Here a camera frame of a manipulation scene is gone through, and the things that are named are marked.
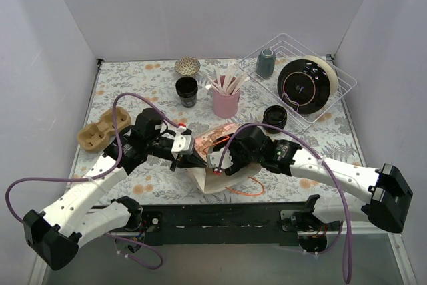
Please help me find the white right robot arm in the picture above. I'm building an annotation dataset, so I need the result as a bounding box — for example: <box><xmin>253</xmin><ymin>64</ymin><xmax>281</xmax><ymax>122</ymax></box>
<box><xmin>217</xmin><ymin>123</ymin><xmax>413</xmax><ymax>234</ymax></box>

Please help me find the cream round plate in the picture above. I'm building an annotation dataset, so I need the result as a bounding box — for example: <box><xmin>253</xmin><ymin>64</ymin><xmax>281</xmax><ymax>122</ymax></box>
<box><xmin>303</xmin><ymin>55</ymin><xmax>338</xmax><ymax>96</ymax></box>

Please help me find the teal ceramic cup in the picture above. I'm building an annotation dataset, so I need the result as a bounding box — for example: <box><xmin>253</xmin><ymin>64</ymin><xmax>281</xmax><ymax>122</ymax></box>
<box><xmin>256</xmin><ymin>48</ymin><xmax>276</xmax><ymax>79</ymax></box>

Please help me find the white wire dish rack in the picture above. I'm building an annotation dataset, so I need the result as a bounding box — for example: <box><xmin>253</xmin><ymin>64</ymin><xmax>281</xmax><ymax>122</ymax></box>
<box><xmin>238</xmin><ymin>33</ymin><xmax>357</xmax><ymax>131</ymax></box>

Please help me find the wrapped straw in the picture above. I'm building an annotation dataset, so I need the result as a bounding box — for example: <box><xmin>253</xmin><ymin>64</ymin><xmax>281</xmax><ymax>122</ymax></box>
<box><xmin>232</xmin><ymin>73</ymin><xmax>249</xmax><ymax>94</ymax></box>
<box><xmin>215</xmin><ymin>67</ymin><xmax>224</xmax><ymax>94</ymax></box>
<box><xmin>222</xmin><ymin>65</ymin><xmax>236</xmax><ymax>95</ymax></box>
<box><xmin>205</xmin><ymin>83</ymin><xmax>223</xmax><ymax>93</ymax></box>

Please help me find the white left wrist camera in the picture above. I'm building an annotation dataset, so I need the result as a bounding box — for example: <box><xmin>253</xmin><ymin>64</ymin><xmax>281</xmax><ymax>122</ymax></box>
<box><xmin>171</xmin><ymin>123</ymin><xmax>195</xmax><ymax>158</ymax></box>

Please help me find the small patterned bowl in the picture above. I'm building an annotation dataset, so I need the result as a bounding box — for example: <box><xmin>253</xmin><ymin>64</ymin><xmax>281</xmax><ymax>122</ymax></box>
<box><xmin>175</xmin><ymin>57</ymin><xmax>201</xmax><ymax>76</ymax></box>

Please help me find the aluminium frame rail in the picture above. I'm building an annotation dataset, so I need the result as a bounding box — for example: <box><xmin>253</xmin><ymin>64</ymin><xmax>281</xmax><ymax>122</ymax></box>
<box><xmin>28</xmin><ymin>224</ymin><xmax>111</xmax><ymax>285</ymax></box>

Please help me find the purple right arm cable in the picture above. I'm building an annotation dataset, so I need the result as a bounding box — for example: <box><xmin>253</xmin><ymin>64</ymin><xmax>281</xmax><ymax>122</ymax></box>
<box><xmin>215</xmin><ymin>123</ymin><xmax>353</xmax><ymax>284</ymax></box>

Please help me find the pink cylindrical holder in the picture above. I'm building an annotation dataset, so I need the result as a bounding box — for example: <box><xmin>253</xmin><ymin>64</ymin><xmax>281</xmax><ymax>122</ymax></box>
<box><xmin>213</xmin><ymin>90</ymin><xmax>240</xmax><ymax>119</ymax></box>

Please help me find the floral patterned table mat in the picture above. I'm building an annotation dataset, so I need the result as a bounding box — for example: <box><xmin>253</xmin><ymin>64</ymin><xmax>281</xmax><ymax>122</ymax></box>
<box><xmin>68</xmin><ymin>57</ymin><xmax>371</xmax><ymax>204</ymax></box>

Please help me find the brown paper gift bag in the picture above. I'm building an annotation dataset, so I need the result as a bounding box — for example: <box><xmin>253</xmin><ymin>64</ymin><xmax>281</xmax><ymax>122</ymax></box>
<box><xmin>186</xmin><ymin>123</ymin><xmax>261</xmax><ymax>194</ymax></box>

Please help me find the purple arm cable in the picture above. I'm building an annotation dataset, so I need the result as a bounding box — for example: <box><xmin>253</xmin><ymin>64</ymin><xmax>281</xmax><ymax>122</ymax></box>
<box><xmin>215</xmin><ymin>123</ymin><xmax>353</xmax><ymax>284</ymax></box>
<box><xmin>5</xmin><ymin>93</ymin><xmax>187</xmax><ymax>270</ymax></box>

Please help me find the stack of black cups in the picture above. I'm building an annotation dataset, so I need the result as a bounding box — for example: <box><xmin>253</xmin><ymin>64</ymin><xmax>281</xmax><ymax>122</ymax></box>
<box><xmin>175</xmin><ymin>76</ymin><xmax>198</xmax><ymax>108</ymax></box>

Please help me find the stack of black lids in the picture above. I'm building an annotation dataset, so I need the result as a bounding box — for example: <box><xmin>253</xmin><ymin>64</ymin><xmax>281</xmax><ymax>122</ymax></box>
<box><xmin>262</xmin><ymin>105</ymin><xmax>288</xmax><ymax>134</ymax></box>

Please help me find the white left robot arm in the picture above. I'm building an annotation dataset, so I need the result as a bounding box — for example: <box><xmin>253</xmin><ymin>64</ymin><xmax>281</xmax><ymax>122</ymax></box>
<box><xmin>23</xmin><ymin>108</ymin><xmax>207</xmax><ymax>270</ymax></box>

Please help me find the cardboard cup carrier tray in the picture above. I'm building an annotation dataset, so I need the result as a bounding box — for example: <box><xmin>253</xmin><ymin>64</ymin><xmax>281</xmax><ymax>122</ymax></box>
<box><xmin>77</xmin><ymin>107</ymin><xmax>131</xmax><ymax>153</ymax></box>

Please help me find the black round plate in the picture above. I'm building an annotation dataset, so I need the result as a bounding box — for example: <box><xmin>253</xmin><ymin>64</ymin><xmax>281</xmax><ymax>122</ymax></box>
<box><xmin>277</xmin><ymin>58</ymin><xmax>330</xmax><ymax>115</ymax></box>

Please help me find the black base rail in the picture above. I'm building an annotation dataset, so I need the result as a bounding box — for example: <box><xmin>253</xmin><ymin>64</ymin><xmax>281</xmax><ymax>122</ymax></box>
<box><xmin>103</xmin><ymin>200</ymin><xmax>341</xmax><ymax>248</ymax></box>

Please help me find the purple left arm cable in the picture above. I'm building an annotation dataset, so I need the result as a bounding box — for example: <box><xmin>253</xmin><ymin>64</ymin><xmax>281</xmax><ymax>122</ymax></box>
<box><xmin>5</xmin><ymin>93</ymin><xmax>187</xmax><ymax>270</ymax></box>

